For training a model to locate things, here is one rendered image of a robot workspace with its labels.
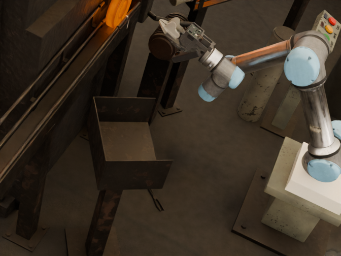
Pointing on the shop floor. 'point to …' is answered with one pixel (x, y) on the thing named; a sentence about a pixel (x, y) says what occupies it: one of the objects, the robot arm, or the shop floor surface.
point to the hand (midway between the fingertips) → (161, 23)
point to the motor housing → (158, 65)
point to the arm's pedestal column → (279, 223)
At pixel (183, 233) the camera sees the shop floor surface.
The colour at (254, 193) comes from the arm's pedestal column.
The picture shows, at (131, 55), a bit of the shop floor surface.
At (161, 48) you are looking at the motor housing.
